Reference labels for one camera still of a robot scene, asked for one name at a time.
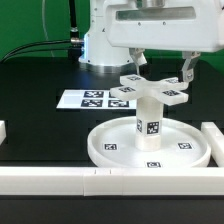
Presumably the white marker tag sheet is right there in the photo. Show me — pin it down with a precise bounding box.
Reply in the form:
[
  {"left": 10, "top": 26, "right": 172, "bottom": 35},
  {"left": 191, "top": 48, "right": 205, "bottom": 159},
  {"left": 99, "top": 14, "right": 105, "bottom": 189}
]
[{"left": 57, "top": 90, "right": 136, "bottom": 110}]

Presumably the white right rail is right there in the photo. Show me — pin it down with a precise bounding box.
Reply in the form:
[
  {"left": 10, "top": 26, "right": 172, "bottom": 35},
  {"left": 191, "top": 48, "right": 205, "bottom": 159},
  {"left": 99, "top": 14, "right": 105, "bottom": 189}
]
[{"left": 201, "top": 122, "right": 224, "bottom": 168}]

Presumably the white cross-shaped table base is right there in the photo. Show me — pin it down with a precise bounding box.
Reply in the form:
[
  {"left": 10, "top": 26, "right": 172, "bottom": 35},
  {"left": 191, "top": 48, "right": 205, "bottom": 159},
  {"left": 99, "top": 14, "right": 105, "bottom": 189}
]
[{"left": 110, "top": 74, "right": 188, "bottom": 106}]

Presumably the black cable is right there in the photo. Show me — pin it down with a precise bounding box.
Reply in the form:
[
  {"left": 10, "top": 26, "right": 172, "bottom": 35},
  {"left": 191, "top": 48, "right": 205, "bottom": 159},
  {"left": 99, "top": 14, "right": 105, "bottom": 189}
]
[{"left": 0, "top": 0, "right": 84, "bottom": 64}]

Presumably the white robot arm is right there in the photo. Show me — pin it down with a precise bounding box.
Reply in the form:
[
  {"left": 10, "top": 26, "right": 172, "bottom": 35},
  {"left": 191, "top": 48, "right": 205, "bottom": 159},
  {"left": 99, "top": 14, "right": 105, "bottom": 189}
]
[{"left": 79, "top": 0, "right": 224, "bottom": 82}]

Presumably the white round table top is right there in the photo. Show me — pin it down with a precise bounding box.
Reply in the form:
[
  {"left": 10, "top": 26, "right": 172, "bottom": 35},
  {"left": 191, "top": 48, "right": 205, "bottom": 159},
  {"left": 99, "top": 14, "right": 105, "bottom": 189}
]
[{"left": 87, "top": 116, "right": 211, "bottom": 168}]

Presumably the white rail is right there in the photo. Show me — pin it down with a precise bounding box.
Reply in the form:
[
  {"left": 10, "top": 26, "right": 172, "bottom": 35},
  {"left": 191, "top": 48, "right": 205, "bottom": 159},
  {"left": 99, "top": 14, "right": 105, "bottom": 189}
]
[
  {"left": 0, "top": 120, "right": 6, "bottom": 145},
  {"left": 0, "top": 167, "right": 224, "bottom": 196},
  {"left": 201, "top": 122, "right": 224, "bottom": 168}
]

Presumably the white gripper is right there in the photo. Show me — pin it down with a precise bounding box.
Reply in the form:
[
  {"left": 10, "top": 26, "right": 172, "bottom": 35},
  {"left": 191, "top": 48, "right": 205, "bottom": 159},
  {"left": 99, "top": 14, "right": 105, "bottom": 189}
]
[{"left": 103, "top": 0, "right": 224, "bottom": 83}]

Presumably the white front rail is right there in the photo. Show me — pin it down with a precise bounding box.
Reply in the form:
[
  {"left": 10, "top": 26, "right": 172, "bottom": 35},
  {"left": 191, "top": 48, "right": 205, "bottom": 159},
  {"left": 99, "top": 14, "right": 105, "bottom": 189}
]
[{"left": 0, "top": 167, "right": 224, "bottom": 196}]

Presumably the white left rail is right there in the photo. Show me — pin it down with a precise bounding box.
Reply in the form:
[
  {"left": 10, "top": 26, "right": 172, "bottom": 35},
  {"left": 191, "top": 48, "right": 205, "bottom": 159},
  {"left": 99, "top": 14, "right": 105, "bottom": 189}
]
[{"left": 0, "top": 120, "right": 6, "bottom": 145}]

